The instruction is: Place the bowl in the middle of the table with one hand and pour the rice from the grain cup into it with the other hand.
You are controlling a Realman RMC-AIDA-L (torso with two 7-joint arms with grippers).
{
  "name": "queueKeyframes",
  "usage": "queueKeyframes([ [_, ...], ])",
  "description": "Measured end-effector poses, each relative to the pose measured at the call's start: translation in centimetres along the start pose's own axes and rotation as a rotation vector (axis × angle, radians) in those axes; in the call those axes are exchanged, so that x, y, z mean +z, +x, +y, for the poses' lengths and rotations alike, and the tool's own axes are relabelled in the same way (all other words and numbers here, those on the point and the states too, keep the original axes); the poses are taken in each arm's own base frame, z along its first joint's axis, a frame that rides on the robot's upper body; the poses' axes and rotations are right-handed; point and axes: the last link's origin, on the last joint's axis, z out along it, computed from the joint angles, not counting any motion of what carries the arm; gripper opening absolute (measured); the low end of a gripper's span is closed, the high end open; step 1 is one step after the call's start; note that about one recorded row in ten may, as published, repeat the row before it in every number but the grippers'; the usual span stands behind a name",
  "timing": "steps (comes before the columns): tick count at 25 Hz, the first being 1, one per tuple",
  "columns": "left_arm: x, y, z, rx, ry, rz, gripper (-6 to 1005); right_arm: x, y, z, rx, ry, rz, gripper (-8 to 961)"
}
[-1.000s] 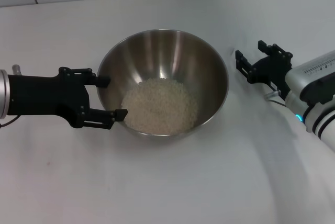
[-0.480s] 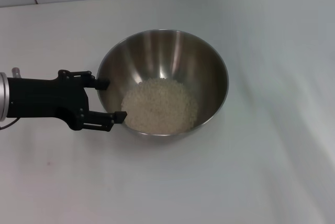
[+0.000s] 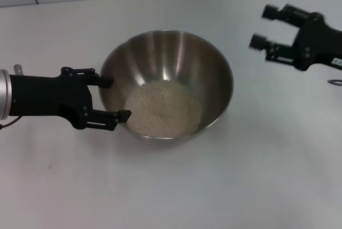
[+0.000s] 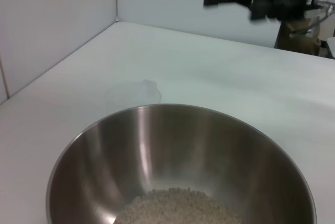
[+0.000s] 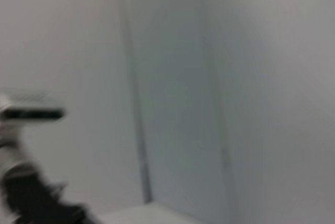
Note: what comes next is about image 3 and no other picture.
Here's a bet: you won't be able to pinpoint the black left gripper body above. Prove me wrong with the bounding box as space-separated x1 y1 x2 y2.
9 73 95 131

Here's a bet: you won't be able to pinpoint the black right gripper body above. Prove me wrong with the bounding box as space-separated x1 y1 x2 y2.
292 12 342 72

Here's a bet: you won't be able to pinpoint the white rice grains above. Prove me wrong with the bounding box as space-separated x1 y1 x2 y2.
123 80 203 138

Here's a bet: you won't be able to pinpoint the stainless steel mixing bowl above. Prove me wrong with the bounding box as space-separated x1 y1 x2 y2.
98 28 235 147

